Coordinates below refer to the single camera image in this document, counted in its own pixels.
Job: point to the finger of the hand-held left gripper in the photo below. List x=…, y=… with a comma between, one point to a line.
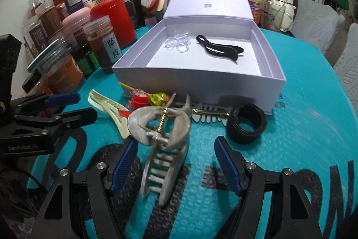
x=81, y=115
x=64, y=99

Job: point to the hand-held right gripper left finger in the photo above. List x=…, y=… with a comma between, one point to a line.
x=124, y=166

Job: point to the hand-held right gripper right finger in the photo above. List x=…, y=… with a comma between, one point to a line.
x=226, y=166

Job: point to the cream hair clip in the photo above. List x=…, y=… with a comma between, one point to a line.
x=114, y=113

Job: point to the black band roll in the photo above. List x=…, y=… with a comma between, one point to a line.
x=243, y=134

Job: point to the red bow hair clip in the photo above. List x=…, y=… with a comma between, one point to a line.
x=139, y=100

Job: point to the marbled claw hair clip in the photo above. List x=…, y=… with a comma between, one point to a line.
x=179, y=127

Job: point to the lavender cardboard box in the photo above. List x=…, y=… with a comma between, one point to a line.
x=195, y=93

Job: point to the metal lid clear jar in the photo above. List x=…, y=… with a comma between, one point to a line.
x=61, y=73

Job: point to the small black jar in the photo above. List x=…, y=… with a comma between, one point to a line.
x=30, y=82

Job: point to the small green jar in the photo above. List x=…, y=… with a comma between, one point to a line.
x=86, y=61

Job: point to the yellow hair stick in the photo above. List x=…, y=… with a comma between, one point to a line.
x=125, y=86

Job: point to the beige fishbone hair clip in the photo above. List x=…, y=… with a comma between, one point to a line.
x=209, y=113

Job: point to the white label spice jar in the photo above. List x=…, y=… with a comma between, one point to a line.
x=103, y=51

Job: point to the brown label clear jar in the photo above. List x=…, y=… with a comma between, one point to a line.
x=35, y=37
x=50, y=17

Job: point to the yellow foil wrapped candy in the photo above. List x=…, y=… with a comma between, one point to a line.
x=159, y=99

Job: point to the pink lidded canister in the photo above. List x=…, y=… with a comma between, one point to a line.
x=75, y=23

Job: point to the red bottle cap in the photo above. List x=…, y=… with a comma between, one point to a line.
x=112, y=20

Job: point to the teal bubble mat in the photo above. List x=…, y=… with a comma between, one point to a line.
x=307, y=121

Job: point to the red content clear jar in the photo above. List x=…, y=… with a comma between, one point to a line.
x=36, y=1

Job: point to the black hair clip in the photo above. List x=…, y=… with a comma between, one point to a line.
x=215, y=50

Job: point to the clear hair clip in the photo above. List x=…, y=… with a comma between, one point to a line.
x=179, y=41

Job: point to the grey leaf cushion chair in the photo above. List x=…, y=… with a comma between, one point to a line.
x=316, y=26
x=348, y=68

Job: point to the glass mug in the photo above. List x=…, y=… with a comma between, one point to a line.
x=272, y=15

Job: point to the instant noodle cup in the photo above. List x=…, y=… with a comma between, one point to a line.
x=256, y=8

